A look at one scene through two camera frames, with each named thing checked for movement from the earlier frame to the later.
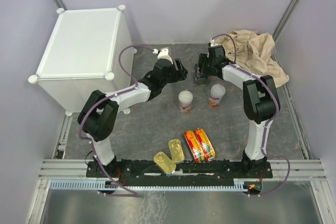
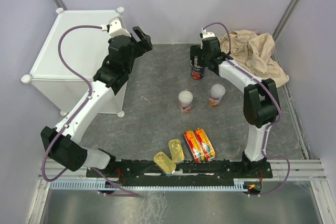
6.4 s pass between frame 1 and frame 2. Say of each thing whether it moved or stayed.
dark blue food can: moved
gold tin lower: stayed
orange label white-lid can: stayed
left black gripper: moved
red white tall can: stayed
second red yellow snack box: stayed
